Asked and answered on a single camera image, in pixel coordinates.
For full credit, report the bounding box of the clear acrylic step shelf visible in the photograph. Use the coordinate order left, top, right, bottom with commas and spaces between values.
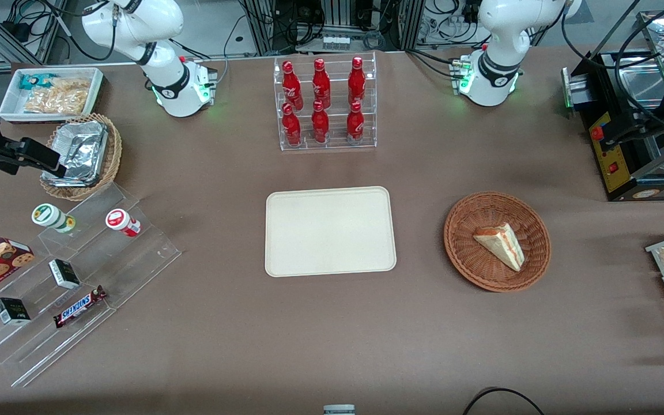
0, 182, 182, 388

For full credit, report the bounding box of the white rectangular plastic bin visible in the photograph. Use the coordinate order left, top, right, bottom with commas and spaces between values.
0, 67, 105, 125

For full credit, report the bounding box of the small black carton box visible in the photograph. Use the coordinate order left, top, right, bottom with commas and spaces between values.
48, 259, 81, 289
0, 297, 32, 326

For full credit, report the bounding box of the red lidded cup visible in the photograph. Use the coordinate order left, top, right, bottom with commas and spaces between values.
105, 209, 142, 237

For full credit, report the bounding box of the cream plastic serving tray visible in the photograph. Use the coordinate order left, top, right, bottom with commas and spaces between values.
265, 186, 397, 278

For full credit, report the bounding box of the red soda bottle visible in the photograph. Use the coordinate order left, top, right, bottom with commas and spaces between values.
312, 58, 331, 110
346, 101, 365, 142
282, 61, 303, 111
348, 56, 367, 107
311, 100, 330, 144
282, 103, 303, 146

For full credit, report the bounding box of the teal snack packet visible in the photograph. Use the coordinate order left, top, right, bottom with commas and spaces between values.
19, 73, 56, 90

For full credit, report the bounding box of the clear acrylic bottle rack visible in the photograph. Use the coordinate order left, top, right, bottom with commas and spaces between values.
273, 52, 378, 152

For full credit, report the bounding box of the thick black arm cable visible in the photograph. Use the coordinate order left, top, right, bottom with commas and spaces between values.
560, 0, 664, 125

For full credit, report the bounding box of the black sealing machine yellow panel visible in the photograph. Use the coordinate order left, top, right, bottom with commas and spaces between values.
561, 49, 664, 202

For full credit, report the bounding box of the triangular sandwich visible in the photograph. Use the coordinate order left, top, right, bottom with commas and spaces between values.
473, 224, 526, 272

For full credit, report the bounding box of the clear bag of chips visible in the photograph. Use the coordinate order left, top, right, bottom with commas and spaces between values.
24, 78, 91, 115

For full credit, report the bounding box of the aluminium frame with cables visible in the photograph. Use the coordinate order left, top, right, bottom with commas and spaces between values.
239, 0, 426, 56

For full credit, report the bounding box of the aluminium profile rail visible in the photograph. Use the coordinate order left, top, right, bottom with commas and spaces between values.
0, 0, 67, 73

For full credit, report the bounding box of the black cable loop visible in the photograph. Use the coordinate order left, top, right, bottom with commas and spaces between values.
462, 387, 546, 415

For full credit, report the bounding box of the brown wicker basket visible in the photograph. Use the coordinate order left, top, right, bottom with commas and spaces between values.
444, 191, 552, 293

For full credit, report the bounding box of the Snickers chocolate bar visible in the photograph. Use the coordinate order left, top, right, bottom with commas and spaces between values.
54, 285, 107, 329

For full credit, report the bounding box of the green lidded cup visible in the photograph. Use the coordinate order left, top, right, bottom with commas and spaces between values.
32, 203, 77, 234

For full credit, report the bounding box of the stack of foil trays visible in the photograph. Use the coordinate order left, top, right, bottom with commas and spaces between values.
42, 120, 109, 188

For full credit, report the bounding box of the light tan wicker basket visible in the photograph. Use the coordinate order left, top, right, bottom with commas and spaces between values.
40, 113, 123, 201

